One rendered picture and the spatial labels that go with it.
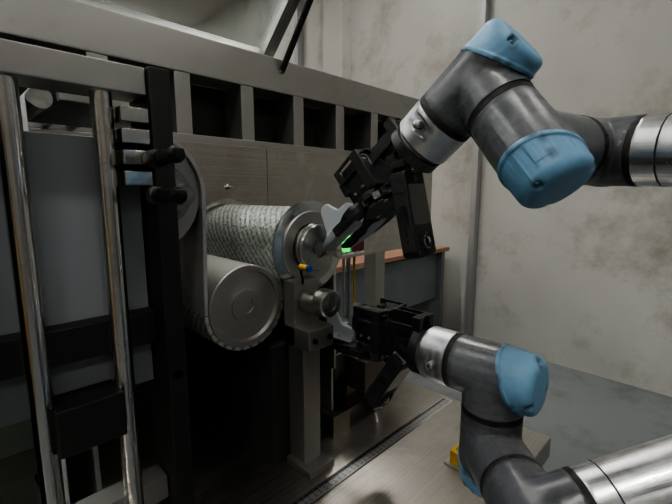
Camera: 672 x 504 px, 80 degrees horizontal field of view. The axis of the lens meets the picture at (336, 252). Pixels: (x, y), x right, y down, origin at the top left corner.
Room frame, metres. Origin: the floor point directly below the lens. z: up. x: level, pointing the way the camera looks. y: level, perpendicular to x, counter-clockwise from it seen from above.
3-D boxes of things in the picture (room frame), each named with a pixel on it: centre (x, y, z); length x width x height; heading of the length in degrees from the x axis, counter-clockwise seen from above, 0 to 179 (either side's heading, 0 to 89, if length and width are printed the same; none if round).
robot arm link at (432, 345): (0.53, -0.14, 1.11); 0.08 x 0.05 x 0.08; 135
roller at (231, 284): (0.65, 0.22, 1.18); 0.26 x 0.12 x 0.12; 45
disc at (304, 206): (0.64, 0.04, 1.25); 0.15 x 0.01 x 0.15; 135
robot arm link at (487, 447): (0.46, -0.20, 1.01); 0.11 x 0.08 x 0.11; 179
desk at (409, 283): (3.23, -0.17, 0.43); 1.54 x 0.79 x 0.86; 134
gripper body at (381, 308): (0.59, -0.09, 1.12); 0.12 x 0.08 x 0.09; 45
